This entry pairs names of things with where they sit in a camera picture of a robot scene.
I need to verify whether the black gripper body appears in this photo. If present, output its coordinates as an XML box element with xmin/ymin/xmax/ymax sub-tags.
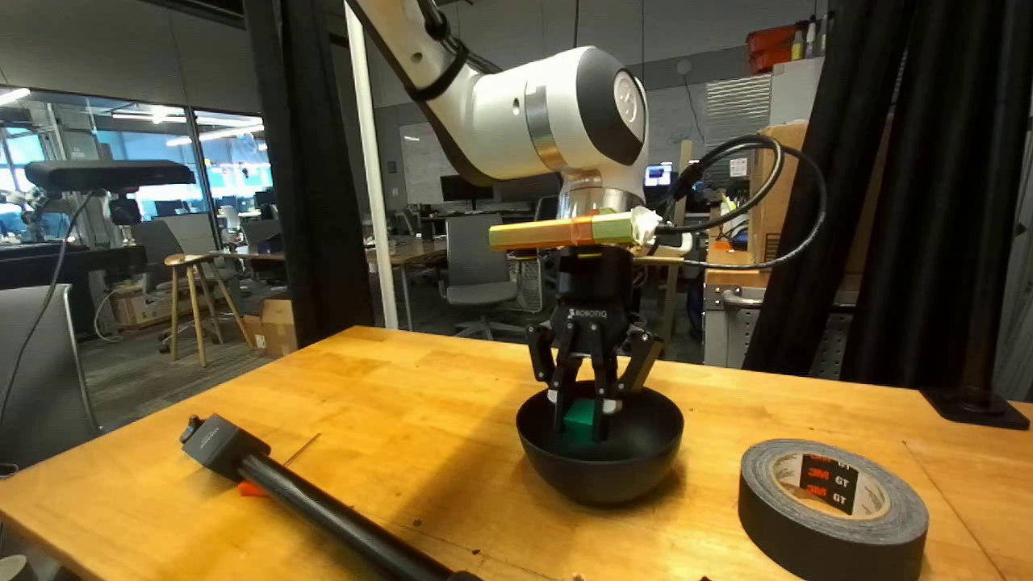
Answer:
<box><xmin>530</xmin><ymin>250</ymin><xmax>644</xmax><ymax>376</ymax></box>

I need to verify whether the green cube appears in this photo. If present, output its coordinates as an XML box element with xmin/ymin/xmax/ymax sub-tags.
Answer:
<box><xmin>561</xmin><ymin>401</ymin><xmax>598</xmax><ymax>444</ymax></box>

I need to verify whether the black bowl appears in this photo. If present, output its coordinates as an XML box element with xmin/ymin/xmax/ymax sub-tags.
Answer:
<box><xmin>516</xmin><ymin>388</ymin><xmax>685</xmax><ymax>502</ymax></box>

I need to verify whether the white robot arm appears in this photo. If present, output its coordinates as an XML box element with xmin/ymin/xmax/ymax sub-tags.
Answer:
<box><xmin>345</xmin><ymin>0</ymin><xmax>660</xmax><ymax>442</ymax></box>

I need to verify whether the grey office chair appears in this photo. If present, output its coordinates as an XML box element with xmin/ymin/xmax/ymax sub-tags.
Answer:
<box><xmin>438</xmin><ymin>214</ymin><xmax>519</xmax><ymax>340</ymax></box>

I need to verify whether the cardboard box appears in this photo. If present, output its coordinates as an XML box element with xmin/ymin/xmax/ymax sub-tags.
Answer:
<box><xmin>748</xmin><ymin>122</ymin><xmax>807</xmax><ymax>260</ymax></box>

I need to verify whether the black tape roll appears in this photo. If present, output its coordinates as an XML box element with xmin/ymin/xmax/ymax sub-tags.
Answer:
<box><xmin>740</xmin><ymin>439</ymin><xmax>928</xmax><ymax>581</ymax></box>

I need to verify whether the black curtain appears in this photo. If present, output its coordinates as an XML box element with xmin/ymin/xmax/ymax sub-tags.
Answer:
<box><xmin>746</xmin><ymin>0</ymin><xmax>1033</xmax><ymax>429</ymax></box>

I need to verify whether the wooden stool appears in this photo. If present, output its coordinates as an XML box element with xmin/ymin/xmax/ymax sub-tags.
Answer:
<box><xmin>163</xmin><ymin>253</ymin><xmax>250</xmax><ymax>361</ymax></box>

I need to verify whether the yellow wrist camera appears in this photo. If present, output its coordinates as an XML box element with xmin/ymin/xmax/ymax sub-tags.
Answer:
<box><xmin>486</xmin><ymin>208</ymin><xmax>660</xmax><ymax>253</ymax></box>

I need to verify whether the black camera stand bar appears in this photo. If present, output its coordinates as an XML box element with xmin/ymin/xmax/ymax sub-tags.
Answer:
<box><xmin>180</xmin><ymin>416</ymin><xmax>478</xmax><ymax>581</ymax></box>

